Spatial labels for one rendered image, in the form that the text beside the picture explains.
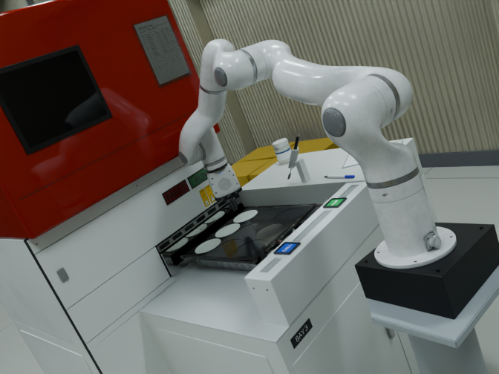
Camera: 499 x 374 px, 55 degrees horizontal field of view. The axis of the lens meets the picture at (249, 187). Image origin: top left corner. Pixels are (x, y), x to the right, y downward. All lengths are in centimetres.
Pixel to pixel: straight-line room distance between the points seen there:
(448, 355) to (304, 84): 73
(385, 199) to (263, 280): 36
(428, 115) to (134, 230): 290
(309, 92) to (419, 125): 303
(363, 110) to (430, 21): 286
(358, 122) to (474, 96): 289
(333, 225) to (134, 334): 77
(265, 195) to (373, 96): 93
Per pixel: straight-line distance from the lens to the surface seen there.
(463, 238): 121
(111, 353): 169
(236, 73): 126
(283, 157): 207
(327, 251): 137
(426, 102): 404
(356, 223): 150
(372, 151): 105
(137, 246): 169
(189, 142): 159
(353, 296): 148
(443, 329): 112
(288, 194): 180
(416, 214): 112
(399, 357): 175
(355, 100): 101
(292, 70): 119
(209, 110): 154
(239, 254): 155
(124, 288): 167
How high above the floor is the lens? 151
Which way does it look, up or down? 16 degrees down
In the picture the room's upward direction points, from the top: 22 degrees counter-clockwise
